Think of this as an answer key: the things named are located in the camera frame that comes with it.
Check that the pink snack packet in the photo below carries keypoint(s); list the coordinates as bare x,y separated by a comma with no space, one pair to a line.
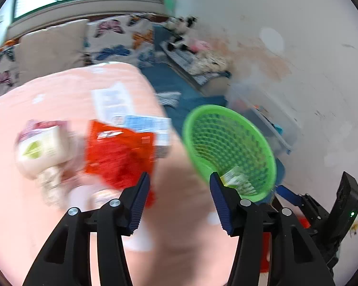
76,158

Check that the clear plastic storage box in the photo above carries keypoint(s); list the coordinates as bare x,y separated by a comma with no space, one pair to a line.
256,107

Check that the blue bed sheet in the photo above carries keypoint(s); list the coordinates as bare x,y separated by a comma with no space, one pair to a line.
167,80

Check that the green plastic basket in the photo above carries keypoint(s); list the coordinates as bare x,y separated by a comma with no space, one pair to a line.
197,125

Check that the small green white packet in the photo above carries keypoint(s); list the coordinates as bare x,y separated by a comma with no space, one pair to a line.
234,177

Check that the cow plush toy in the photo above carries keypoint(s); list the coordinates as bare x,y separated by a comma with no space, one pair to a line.
180,32

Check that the red snack packet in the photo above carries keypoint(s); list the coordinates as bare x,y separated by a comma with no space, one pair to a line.
113,155

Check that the red plastic bag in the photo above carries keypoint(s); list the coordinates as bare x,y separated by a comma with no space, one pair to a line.
265,250

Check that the striped cloth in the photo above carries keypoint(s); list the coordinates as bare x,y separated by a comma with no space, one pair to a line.
168,99

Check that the white paper cup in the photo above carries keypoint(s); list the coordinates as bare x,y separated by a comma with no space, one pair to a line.
41,149

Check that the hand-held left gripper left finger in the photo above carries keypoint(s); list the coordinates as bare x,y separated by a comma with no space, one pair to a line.
138,204

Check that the beige pillow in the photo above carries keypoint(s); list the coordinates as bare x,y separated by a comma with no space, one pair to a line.
53,50

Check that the pink flower blanket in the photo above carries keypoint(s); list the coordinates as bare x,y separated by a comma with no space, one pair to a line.
62,92

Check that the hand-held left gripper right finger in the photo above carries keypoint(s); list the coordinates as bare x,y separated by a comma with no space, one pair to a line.
222,207

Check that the pink plush toy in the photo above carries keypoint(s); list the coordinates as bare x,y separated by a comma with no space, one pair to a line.
200,45

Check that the grey patterned mat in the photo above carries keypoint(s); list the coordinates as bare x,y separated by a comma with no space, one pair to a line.
182,58

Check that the butterfly print pillow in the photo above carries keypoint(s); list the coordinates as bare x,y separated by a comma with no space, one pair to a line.
116,41
3,71

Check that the blue white milk carton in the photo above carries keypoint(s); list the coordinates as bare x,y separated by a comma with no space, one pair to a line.
161,131

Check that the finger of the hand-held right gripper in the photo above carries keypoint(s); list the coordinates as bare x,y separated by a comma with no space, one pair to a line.
288,195

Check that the cream patterned cloth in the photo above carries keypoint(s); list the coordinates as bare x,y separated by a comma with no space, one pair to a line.
208,62

